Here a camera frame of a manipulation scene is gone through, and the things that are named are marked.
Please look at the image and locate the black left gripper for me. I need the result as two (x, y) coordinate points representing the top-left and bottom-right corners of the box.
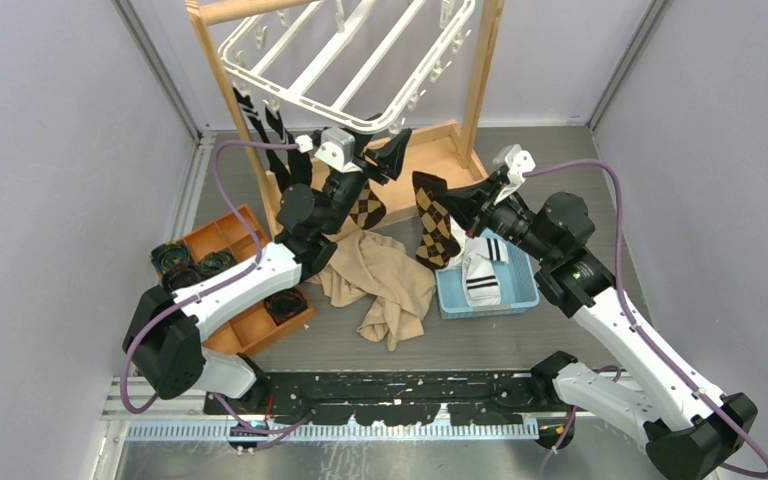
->
(322, 115), (410, 236)

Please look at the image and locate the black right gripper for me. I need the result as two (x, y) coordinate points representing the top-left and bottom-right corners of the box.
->
(435, 170), (556, 264)

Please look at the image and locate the brown argyle sock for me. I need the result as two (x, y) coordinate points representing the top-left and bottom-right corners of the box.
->
(349, 184), (388, 230)
(412, 171), (462, 270)

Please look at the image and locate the black white-striped sock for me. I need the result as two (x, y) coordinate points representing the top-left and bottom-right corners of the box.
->
(264, 105), (313, 192)
(232, 86), (270, 143)

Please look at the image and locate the white plastic clip hanger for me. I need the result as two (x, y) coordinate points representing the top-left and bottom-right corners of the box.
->
(217, 1), (477, 133)

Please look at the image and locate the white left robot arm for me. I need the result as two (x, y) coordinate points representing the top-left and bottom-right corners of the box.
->
(123, 128), (412, 414)

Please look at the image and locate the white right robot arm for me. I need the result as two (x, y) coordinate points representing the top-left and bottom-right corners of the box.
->
(436, 180), (758, 479)

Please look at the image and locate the wooden hanger stand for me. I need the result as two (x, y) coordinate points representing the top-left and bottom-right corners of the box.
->
(185, 0), (506, 240)

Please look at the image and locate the white black-striped sock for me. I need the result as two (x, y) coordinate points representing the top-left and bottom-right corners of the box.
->
(461, 237), (509, 308)

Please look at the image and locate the beige crumpled cloth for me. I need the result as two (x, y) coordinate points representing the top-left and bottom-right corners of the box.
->
(309, 230), (436, 351)

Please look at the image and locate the light blue plastic basket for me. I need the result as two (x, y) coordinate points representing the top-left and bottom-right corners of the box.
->
(435, 226), (539, 319)

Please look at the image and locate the orange compartment tray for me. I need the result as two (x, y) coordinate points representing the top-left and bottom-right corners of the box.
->
(183, 205), (315, 356)

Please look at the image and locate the rolled black sock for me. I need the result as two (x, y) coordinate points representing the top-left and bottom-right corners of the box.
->
(263, 287), (308, 326)

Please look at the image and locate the rolled dark green sock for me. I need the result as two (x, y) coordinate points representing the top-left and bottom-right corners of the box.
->
(160, 249), (237, 292)

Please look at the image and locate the rolled dark patterned sock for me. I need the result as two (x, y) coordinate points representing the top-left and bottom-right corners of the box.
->
(150, 240), (192, 275)

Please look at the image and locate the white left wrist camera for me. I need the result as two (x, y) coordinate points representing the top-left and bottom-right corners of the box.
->
(296, 127), (362, 173)

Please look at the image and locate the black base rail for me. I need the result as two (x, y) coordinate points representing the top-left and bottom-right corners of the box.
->
(203, 370), (571, 427)

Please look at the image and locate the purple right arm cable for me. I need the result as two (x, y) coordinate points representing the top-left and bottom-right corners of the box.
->
(523, 158), (768, 480)

